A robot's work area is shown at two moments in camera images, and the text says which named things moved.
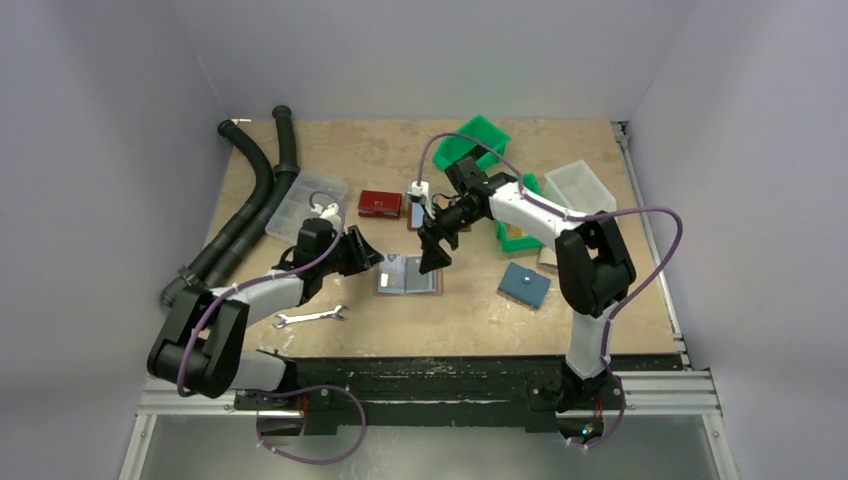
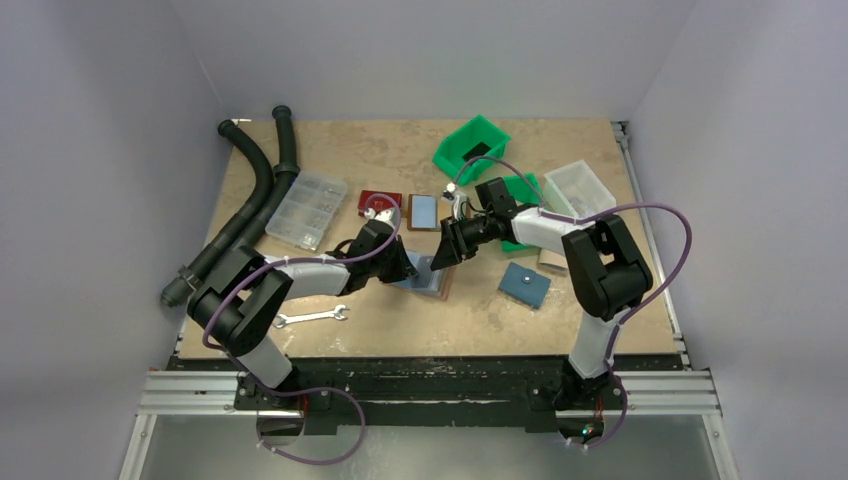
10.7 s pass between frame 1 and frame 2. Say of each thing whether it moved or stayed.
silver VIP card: moved
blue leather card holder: stayed
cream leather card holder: stayed
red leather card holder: stayed
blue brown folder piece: moved
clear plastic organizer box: stayed
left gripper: moved
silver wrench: stayed
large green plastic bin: stayed
